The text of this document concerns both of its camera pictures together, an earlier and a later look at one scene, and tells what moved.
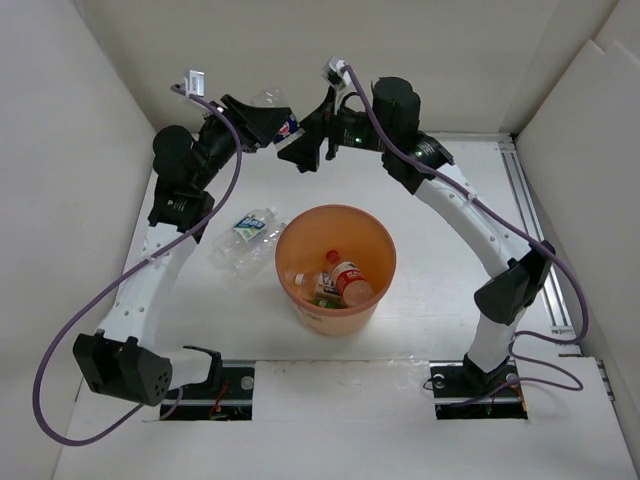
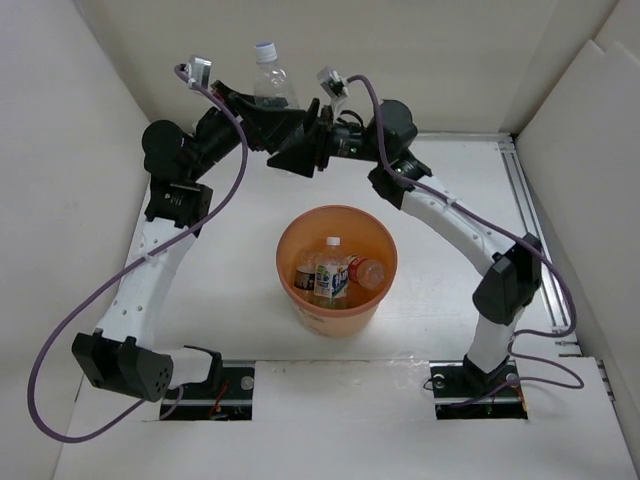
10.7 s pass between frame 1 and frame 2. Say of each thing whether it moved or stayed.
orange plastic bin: stayed
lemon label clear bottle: moved
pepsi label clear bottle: moved
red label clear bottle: moved
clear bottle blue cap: moved
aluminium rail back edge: stayed
